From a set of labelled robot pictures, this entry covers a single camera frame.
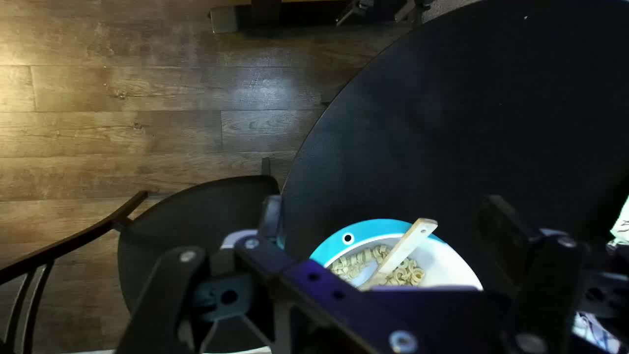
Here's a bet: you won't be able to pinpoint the cereal pieces in bowl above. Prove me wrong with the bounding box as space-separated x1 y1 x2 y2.
328 243 429 289

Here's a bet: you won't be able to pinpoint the wooden spoon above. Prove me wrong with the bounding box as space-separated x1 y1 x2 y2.
362 218 439 291

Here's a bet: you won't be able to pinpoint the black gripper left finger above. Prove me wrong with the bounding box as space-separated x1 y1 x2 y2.
114 245 207 354

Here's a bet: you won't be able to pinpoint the black metal chair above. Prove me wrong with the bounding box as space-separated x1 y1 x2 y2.
0 174 279 354

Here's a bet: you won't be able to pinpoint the white bowl with teal rim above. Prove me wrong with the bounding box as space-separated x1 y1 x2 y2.
311 218 484 291

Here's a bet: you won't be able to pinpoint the round black table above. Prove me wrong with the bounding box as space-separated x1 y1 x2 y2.
281 0 629 257

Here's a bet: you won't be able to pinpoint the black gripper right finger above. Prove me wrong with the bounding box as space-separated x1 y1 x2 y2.
476 194 584 354

